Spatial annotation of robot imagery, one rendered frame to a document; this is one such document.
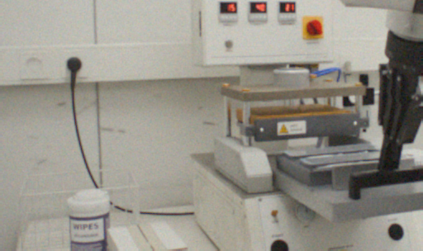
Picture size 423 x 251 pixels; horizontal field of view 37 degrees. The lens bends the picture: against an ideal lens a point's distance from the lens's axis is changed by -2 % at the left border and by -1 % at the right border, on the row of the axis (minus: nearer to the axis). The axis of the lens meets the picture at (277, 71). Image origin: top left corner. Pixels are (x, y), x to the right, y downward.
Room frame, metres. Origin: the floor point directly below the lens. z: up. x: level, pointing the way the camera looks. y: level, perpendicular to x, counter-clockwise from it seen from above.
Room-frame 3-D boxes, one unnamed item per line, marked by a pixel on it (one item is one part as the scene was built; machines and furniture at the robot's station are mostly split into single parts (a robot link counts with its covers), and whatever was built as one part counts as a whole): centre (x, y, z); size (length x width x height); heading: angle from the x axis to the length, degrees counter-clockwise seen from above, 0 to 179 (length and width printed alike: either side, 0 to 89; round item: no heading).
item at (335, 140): (1.36, -0.18, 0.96); 0.26 x 0.05 x 0.07; 20
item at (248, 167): (1.28, 0.08, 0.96); 0.25 x 0.05 x 0.07; 20
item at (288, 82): (1.42, -0.04, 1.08); 0.31 x 0.24 x 0.13; 110
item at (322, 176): (1.15, -0.12, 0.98); 0.20 x 0.17 x 0.03; 110
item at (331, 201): (1.10, -0.13, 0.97); 0.30 x 0.22 x 0.08; 20
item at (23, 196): (1.51, 0.49, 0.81); 0.26 x 0.22 x 0.13; 108
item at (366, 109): (1.58, -0.19, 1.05); 0.15 x 0.05 x 0.15; 110
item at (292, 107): (1.39, -0.04, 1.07); 0.22 x 0.17 x 0.10; 110
